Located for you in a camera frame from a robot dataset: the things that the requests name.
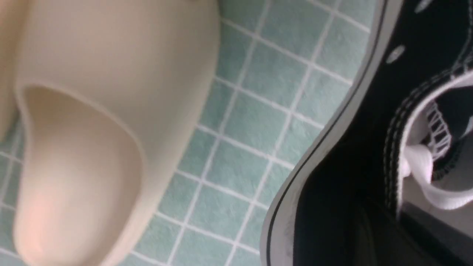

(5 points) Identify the green checkered tablecloth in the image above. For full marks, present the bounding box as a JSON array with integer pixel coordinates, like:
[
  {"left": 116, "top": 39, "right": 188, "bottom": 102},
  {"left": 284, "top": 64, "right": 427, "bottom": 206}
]
[{"left": 0, "top": 0, "right": 377, "bottom": 266}]

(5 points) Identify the right cream slide slipper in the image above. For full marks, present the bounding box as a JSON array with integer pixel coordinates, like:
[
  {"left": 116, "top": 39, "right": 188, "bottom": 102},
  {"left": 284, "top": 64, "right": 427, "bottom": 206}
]
[{"left": 1, "top": 0, "right": 220, "bottom": 266}]

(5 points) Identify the right black canvas sneaker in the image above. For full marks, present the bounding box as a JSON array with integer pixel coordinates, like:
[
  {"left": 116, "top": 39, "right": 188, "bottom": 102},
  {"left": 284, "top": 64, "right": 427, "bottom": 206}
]
[{"left": 259, "top": 0, "right": 473, "bottom": 266}]

